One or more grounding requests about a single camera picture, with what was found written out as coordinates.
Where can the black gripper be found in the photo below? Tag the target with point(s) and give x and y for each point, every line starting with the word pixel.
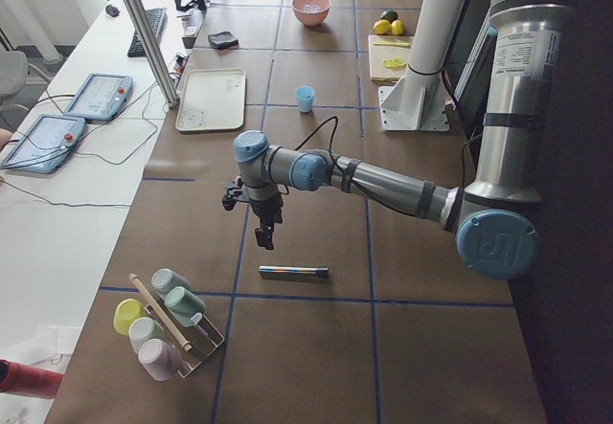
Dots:
pixel 266 210

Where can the steel muddler black tip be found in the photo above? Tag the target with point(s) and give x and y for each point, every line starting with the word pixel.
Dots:
pixel 293 272

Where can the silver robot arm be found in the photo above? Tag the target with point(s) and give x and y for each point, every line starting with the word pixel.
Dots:
pixel 490 217

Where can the mint green cup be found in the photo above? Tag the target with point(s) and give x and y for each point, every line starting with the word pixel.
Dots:
pixel 183 304

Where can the grey green cup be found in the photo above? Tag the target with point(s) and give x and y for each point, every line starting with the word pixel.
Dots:
pixel 164 280

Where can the pale grey cup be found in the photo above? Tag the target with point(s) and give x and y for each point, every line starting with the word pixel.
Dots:
pixel 144 329

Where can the light blue plastic cup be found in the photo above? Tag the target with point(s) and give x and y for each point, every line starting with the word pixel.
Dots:
pixel 305 98

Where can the yellow cup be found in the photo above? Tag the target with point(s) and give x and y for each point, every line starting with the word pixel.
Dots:
pixel 126 312

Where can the lilac cup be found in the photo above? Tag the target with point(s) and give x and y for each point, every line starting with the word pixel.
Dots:
pixel 160 359

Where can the cream bear tray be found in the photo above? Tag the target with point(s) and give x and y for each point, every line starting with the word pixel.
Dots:
pixel 212 100

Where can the grey folded cloth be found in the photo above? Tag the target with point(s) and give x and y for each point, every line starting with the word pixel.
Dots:
pixel 222 40

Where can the far blue teach pendant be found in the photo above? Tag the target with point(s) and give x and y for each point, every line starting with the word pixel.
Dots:
pixel 101 97

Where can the blue teach pendant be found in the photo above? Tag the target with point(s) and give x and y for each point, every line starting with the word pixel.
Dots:
pixel 46 145
pixel 101 97

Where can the lemon slices stack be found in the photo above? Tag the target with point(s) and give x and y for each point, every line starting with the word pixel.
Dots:
pixel 394 63

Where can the wooden cutting board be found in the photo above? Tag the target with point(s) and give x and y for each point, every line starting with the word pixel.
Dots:
pixel 388 56

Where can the pink bowl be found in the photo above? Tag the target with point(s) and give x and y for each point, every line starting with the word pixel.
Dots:
pixel 311 12

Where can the yellow knife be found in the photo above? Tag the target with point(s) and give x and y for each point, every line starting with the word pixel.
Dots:
pixel 401 44

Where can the near blue teach pendant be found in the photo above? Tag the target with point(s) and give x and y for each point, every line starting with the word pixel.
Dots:
pixel 46 145

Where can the yellow lemon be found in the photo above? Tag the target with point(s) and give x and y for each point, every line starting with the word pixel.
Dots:
pixel 382 27
pixel 397 28

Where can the black keyboard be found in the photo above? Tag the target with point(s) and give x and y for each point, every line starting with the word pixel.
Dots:
pixel 157 21

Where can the green lime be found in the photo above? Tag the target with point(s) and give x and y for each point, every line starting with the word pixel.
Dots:
pixel 389 15

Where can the black computer mouse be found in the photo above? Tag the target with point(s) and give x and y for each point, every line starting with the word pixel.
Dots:
pixel 111 10

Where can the red bottle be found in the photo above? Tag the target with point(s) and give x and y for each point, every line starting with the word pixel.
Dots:
pixel 23 380

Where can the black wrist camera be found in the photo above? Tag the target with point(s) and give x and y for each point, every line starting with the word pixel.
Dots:
pixel 234 193

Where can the white wire rack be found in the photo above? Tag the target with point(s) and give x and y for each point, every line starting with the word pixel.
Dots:
pixel 204 336

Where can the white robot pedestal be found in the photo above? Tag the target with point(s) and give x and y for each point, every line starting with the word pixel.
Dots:
pixel 416 102

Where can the aluminium frame post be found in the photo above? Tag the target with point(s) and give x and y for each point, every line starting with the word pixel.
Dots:
pixel 155 59

